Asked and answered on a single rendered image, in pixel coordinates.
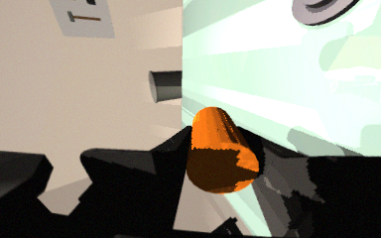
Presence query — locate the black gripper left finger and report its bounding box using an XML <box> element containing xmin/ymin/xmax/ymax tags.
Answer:
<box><xmin>79</xmin><ymin>126</ymin><xmax>192</xmax><ymax>229</ymax></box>

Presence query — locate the orange knob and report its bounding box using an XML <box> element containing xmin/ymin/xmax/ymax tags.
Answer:
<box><xmin>187</xmin><ymin>106</ymin><xmax>259</xmax><ymax>194</ymax></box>

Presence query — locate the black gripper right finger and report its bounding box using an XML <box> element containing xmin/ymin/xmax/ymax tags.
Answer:
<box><xmin>237</xmin><ymin>126</ymin><xmax>381</xmax><ymax>238</ymax></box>

